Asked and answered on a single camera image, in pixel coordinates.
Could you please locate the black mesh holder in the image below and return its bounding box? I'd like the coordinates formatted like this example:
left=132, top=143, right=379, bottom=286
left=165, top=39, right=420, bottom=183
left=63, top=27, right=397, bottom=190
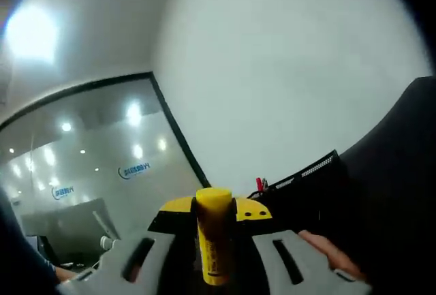
left=245, top=149, right=350, bottom=236

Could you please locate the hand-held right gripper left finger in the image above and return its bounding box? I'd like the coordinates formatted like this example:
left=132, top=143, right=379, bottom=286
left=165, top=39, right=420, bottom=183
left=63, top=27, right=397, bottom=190
left=56, top=196, right=201, bottom=295

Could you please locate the bright ceiling light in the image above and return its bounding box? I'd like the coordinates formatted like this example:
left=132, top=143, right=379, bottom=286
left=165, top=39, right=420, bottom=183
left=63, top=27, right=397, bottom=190
left=2, top=3, right=59, bottom=63

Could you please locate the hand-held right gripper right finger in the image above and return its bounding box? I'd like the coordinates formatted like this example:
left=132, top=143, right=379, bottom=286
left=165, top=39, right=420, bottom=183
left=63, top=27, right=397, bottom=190
left=225, top=196, right=372, bottom=295

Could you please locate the blue logo sticker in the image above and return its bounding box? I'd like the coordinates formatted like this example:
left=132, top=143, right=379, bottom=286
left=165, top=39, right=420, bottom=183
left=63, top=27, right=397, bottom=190
left=116, top=161, right=153, bottom=181
left=50, top=185, right=76, bottom=202

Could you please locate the black partition frame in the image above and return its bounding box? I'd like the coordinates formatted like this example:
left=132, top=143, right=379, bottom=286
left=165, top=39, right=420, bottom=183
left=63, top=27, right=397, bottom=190
left=0, top=71, right=213, bottom=189

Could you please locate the large yellow glue stick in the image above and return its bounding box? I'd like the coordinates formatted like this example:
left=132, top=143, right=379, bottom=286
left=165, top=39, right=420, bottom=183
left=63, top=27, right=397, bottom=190
left=195, top=187, right=234, bottom=285

